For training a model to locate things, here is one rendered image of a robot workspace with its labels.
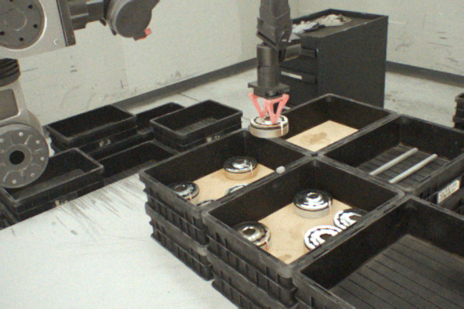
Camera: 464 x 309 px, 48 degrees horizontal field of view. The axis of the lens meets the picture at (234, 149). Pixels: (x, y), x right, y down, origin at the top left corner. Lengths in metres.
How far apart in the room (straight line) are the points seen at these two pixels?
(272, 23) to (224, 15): 3.82
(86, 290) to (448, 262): 0.89
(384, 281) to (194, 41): 3.95
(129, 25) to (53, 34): 0.14
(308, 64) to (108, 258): 1.77
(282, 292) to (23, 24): 0.70
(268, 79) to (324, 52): 1.52
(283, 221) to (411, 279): 0.35
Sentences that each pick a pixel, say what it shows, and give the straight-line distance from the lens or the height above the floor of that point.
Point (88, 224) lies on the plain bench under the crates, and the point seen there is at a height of 0.70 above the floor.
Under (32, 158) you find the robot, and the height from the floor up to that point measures 1.12.
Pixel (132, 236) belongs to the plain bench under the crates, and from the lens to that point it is 1.60.
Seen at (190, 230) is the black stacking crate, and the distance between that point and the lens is 1.33.
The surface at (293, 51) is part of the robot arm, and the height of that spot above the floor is 1.22.
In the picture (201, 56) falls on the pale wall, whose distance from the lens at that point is 4.97.
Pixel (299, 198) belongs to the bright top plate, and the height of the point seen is 0.86.
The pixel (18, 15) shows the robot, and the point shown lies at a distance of 0.88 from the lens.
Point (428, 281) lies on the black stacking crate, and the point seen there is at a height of 0.83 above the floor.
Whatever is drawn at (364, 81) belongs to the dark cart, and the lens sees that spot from 3.19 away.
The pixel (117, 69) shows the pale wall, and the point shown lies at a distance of 4.51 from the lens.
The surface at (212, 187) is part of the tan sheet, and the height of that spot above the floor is 0.83.
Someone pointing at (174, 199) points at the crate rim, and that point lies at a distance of 1.31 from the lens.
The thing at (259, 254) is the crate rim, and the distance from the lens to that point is 1.09.
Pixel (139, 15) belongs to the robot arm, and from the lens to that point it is 0.96.
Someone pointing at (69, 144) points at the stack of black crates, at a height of 0.56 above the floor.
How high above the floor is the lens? 1.59
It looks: 26 degrees down
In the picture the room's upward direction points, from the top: 5 degrees counter-clockwise
